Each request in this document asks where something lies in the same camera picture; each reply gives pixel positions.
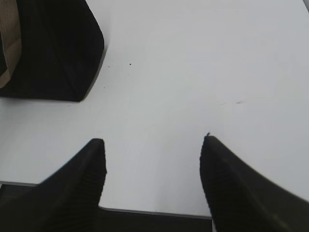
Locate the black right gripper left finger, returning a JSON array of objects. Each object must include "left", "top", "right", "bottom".
[{"left": 0, "top": 139, "right": 107, "bottom": 232}]

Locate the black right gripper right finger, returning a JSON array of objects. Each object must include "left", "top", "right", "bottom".
[{"left": 199, "top": 134, "right": 309, "bottom": 232}]

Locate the black canvas tote bag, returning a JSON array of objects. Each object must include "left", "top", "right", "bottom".
[{"left": 0, "top": 0, "right": 104, "bottom": 102}]

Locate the tan front bag handle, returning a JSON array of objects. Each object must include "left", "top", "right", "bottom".
[{"left": 0, "top": 0, "right": 22, "bottom": 88}]

